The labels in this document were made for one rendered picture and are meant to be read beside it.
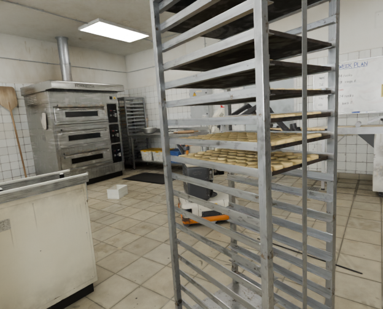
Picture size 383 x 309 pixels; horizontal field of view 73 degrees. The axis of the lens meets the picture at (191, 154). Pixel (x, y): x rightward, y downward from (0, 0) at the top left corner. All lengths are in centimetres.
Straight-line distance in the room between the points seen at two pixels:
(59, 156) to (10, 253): 357
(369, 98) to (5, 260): 495
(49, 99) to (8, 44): 150
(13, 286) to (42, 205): 49
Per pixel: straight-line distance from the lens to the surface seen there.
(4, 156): 607
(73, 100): 553
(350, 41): 522
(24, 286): 204
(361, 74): 513
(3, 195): 185
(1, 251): 192
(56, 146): 532
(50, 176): 222
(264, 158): 85
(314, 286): 151
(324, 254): 140
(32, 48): 653
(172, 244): 146
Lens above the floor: 126
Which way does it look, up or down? 9 degrees down
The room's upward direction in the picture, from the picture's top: 4 degrees counter-clockwise
